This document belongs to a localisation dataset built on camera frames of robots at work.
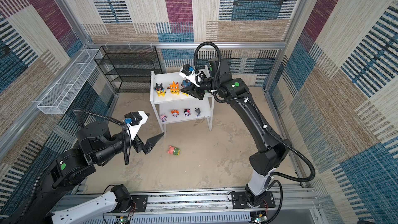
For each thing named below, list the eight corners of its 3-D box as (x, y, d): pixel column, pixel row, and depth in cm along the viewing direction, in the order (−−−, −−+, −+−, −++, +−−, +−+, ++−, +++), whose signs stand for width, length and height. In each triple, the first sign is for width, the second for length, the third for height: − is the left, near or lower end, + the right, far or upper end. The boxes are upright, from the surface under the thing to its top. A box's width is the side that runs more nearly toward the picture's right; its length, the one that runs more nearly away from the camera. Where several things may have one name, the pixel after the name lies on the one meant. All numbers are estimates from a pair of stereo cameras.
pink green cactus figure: (168, 153, 91) (167, 151, 88) (170, 147, 93) (169, 145, 90) (178, 156, 89) (177, 154, 87) (180, 150, 92) (180, 147, 89)
